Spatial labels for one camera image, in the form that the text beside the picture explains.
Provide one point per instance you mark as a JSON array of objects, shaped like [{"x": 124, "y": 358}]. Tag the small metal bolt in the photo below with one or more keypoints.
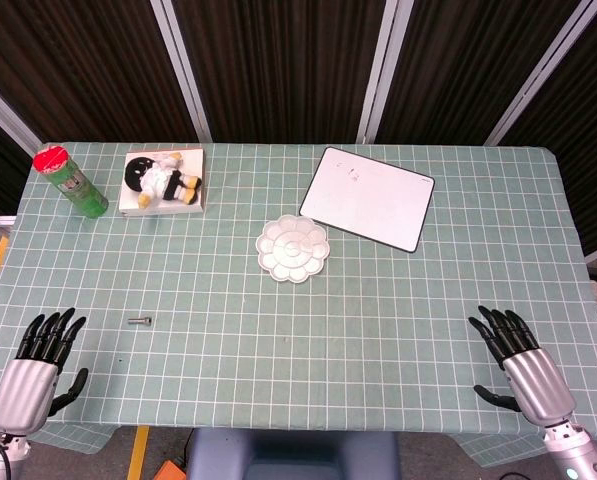
[{"x": 140, "y": 321}]

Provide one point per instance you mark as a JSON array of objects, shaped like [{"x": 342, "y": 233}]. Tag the dark folding screen partition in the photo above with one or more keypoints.
[{"x": 288, "y": 65}]

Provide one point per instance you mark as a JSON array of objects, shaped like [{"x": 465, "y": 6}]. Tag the orange box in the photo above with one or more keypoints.
[{"x": 170, "y": 472}]

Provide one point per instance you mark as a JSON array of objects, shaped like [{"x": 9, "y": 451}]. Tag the green checked tablecloth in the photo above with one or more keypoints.
[{"x": 298, "y": 325}]

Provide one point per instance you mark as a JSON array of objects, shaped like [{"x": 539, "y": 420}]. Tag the white drawing board black frame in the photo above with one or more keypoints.
[{"x": 368, "y": 197}]

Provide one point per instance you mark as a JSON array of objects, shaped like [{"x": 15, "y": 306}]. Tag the white flower-shaped paint palette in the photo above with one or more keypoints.
[{"x": 291, "y": 249}]

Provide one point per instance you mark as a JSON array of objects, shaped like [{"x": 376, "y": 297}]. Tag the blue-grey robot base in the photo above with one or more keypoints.
[{"x": 293, "y": 455}]

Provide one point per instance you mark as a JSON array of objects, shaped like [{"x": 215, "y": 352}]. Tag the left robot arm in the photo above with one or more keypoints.
[{"x": 0, "y": 452}]

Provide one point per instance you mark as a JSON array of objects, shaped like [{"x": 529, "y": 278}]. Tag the black and white plush doll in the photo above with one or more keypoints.
[{"x": 160, "y": 180}]

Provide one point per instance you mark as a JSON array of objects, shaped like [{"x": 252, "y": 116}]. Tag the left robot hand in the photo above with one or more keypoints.
[{"x": 25, "y": 387}]

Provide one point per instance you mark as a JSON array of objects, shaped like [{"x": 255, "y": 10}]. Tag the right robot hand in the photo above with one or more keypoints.
[{"x": 537, "y": 378}]

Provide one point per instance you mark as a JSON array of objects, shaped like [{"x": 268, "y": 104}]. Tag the white flat box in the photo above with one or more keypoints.
[{"x": 193, "y": 165}]

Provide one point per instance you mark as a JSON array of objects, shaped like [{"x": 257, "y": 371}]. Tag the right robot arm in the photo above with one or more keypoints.
[{"x": 575, "y": 452}]

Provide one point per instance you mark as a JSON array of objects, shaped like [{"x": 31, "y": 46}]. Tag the green can with red lid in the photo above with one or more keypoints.
[{"x": 73, "y": 182}]

